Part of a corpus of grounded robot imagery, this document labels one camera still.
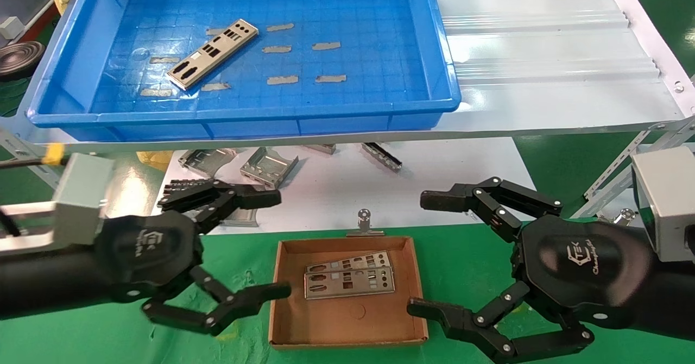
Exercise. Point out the narrow dark metal strip part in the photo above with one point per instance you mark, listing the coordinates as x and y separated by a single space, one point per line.
381 156

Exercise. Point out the dark finned metal part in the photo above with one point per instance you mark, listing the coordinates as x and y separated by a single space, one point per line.
182 183

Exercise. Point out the perforated metal angle strut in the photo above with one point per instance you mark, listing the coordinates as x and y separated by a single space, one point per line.
619 163
613 187
21 149

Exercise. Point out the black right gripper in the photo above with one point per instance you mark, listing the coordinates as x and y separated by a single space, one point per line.
581 271

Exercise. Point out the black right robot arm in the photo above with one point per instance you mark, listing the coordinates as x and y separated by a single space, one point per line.
673 299

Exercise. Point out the white corrugated metal shelf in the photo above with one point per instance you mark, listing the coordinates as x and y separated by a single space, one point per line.
543 54

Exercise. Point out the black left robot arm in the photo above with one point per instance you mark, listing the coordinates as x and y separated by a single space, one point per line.
49 282

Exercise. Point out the white flat board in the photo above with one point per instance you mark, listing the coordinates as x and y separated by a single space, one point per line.
336 190

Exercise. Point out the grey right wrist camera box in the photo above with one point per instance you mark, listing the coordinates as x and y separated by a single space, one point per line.
670 201

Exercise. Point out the yellow crumpled bag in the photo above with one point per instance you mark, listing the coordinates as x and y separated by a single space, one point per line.
155 158

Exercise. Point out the brown cardboard box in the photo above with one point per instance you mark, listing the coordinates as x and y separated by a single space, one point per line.
336 320

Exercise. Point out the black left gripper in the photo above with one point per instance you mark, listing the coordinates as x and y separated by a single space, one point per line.
146 255

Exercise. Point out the blue plastic tray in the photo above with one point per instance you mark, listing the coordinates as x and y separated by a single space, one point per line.
353 108

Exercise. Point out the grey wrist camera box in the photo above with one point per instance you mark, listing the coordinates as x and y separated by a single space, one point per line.
81 201
670 201

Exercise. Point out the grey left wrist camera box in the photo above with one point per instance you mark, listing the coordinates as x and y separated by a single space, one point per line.
81 201

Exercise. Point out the black round disc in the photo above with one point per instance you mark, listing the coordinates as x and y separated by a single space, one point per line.
19 57

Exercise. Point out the silver metal io shield plate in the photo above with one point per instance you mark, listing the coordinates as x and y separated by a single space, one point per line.
212 54
347 262
347 283

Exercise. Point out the small white box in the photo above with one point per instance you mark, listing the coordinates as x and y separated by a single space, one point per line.
10 27

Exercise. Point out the small grey metal piece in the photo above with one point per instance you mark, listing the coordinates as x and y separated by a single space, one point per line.
321 148

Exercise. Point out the grey sheet metal bracket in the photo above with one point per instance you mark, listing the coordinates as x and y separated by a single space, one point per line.
206 160
270 167

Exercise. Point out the grey metal frame bracket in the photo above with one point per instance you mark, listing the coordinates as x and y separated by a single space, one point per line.
244 218

